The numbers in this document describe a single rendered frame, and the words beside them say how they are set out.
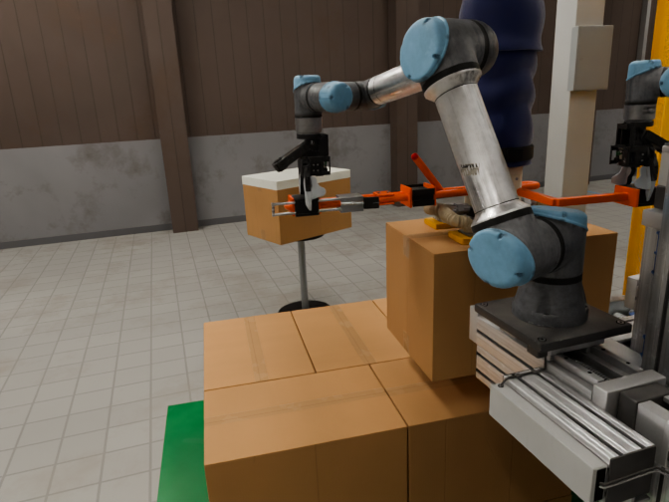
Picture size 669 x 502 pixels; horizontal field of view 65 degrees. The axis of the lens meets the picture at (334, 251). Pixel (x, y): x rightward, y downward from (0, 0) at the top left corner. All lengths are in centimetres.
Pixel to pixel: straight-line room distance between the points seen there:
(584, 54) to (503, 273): 211
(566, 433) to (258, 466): 91
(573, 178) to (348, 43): 454
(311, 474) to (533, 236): 100
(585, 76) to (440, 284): 175
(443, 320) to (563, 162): 167
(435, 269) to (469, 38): 65
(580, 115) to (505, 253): 214
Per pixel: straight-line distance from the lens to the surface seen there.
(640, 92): 161
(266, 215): 336
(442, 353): 160
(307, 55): 691
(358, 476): 171
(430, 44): 105
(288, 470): 164
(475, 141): 103
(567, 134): 303
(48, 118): 672
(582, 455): 96
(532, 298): 114
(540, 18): 165
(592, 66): 302
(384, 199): 155
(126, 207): 674
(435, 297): 151
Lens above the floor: 150
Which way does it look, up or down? 17 degrees down
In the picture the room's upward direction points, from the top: 3 degrees counter-clockwise
